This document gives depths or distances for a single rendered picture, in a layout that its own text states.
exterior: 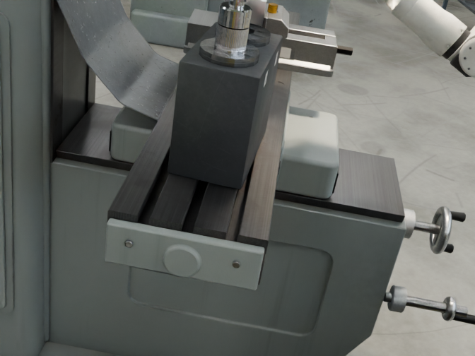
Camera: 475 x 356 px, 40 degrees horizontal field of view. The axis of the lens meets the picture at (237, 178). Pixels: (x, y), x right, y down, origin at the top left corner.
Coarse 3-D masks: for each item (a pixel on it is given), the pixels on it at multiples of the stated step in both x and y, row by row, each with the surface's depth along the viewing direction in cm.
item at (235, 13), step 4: (220, 4) 94; (224, 4) 94; (220, 8) 94; (224, 8) 93; (228, 8) 93; (232, 8) 93; (236, 8) 93; (240, 8) 94; (244, 8) 94; (248, 8) 94; (220, 12) 94; (224, 12) 93; (228, 12) 93; (232, 12) 93; (236, 12) 93; (240, 12) 93; (244, 12) 93; (248, 12) 93; (232, 16) 93; (236, 16) 93; (240, 16) 93; (244, 16) 93; (248, 16) 94
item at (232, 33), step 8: (224, 16) 93; (224, 24) 94; (232, 24) 93; (240, 24) 94; (248, 24) 95; (216, 32) 96; (224, 32) 94; (232, 32) 94; (240, 32) 94; (216, 40) 96; (224, 40) 95; (232, 40) 95; (240, 40) 95; (216, 48) 96; (224, 48) 95; (232, 48) 95; (240, 48) 96
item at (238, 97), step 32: (256, 32) 106; (192, 64) 94; (224, 64) 94; (256, 64) 97; (192, 96) 96; (224, 96) 95; (256, 96) 94; (192, 128) 98; (224, 128) 97; (256, 128) 102; (192, 160) 101; (224, 160) 100
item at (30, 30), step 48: (0, 0) 124; (48, 0) 126; (0, 48) 127; (48, 48) 130; (0, 96) 132; (48, 96) 136; (0, 144) 137; (48, 144) 141; (0, 192) 142; (48, 192) 147; (0, 240) 148; (48, 240) 154; (0, 288) 155; (48, 288) 161; (0, 336) 163; (48, 336) 169
